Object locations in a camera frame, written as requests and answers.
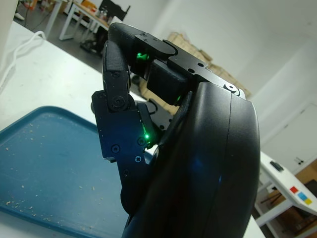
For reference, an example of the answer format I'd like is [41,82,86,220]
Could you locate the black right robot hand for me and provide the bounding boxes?
[91,22,261,238]

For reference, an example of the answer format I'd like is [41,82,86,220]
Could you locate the blue plastic tray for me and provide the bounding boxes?
[0,106,159,238]

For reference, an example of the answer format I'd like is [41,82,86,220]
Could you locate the white table with coloured squares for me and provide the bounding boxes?
[254,151,317,227]

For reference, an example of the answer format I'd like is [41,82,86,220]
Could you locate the black office chair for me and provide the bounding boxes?
[98,0,131,23]

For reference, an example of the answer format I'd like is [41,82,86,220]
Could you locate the white office desk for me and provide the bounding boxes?
[44,0,111,41]

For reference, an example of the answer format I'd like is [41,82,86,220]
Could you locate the white toaster power cord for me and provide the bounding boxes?
[0,30,47,93]

